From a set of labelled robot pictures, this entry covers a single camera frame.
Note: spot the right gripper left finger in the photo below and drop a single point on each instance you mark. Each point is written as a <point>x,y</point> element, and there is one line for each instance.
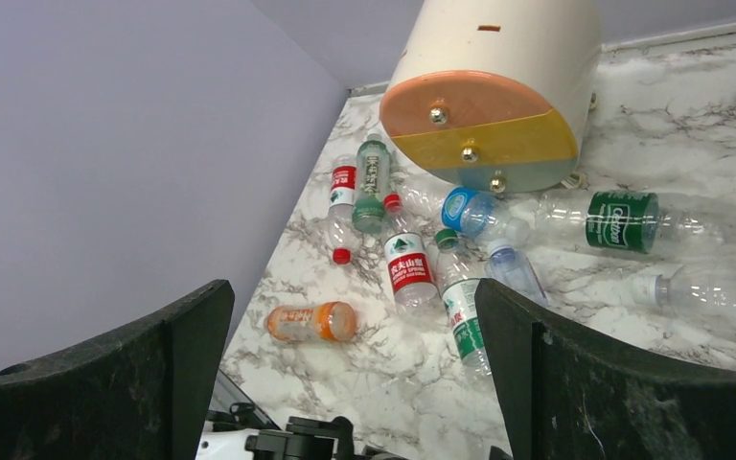
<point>140,391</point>

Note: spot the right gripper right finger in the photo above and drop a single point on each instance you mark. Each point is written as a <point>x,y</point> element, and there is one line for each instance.
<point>567,391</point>

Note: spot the clear unlabelled bottle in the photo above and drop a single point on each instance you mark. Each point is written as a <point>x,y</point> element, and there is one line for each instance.
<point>705,291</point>

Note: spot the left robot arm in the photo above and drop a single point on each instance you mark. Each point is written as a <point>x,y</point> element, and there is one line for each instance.
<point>236,427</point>

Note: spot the clear blue tinted bottle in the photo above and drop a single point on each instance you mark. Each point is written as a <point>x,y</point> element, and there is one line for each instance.
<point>513,269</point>

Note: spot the green label Nongfu bottle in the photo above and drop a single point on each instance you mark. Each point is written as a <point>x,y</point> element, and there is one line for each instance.
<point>457,281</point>

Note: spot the dark green label bottle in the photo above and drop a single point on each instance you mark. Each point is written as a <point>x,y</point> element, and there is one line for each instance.
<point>619,223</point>

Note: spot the red label Nongfu bottle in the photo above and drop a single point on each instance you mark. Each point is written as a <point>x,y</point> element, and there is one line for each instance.
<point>411,277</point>

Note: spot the orange label bottle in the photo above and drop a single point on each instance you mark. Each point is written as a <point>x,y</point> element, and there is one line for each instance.
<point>332,321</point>

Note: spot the blue label clear bottle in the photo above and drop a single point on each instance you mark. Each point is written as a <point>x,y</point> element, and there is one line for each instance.
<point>479,216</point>

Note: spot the small red label bottle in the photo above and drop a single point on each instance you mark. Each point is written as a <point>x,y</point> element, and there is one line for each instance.
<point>342,236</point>

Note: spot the green tea bottle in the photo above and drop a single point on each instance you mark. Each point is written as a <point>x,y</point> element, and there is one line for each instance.
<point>373,161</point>

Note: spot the cream round drawer cabinet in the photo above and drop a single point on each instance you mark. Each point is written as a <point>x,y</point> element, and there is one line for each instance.
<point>494,95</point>

